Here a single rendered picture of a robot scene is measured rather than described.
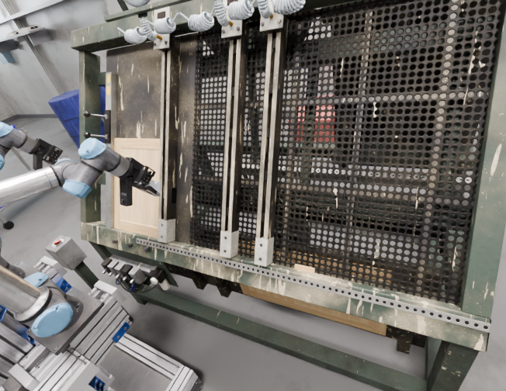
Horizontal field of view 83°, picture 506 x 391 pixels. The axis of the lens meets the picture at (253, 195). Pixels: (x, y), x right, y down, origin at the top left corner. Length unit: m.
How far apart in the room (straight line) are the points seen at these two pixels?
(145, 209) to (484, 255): 1.58
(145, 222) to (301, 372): 1.31
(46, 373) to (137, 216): 0.85
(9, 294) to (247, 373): 1.46
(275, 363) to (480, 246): 1.41
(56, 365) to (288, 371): 1.26
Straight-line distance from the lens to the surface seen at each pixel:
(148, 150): 1.77
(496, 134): 1.20
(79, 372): 1.40
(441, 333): 1.30
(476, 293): 1.25
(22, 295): 1.16
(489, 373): 2.24
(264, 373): 2.12
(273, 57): 1.36
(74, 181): 1.08
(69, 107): 6.22
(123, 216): 1.97
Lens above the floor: 1.95
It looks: 36 degrees down
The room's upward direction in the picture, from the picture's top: 15 degrees counter-clockwise
